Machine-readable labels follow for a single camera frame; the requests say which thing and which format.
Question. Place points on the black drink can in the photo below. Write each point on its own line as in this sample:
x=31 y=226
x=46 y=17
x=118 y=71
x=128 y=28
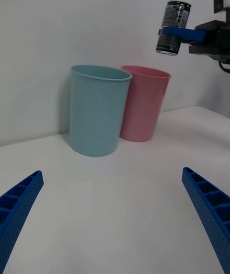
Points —
x=176 y=16

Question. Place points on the pink plastic bin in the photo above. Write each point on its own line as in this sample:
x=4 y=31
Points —
x=143 y=106

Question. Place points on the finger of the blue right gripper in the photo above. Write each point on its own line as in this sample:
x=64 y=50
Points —
x=191 y=35

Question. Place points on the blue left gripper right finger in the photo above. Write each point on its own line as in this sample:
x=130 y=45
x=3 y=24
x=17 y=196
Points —
x=210 y=209

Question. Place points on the pale blue plastic bin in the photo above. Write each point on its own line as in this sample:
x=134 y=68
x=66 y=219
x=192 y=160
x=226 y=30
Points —
x=95 y=115

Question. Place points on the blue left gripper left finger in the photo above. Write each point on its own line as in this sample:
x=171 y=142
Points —
x=16 y=211

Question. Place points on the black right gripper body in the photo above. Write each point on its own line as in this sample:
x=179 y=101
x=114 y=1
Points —
x=218 y=39

